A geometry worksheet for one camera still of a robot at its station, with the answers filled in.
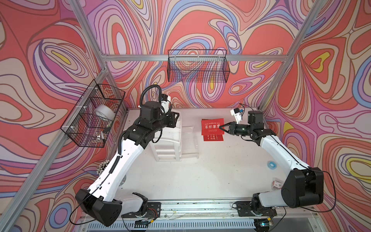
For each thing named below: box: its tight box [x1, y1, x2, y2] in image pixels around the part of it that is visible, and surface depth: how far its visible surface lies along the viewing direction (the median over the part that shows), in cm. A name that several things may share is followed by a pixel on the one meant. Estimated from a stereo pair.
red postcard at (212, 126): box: [200, 117, 225, 136], surface depth 84 cm
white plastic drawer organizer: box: [149, 110, 183, 162], surface depth 81 cm
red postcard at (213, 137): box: [203, 134, 224, 142], surface depth 103 cm
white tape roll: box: [94, 104, 116, 121], surface depth 76 cm
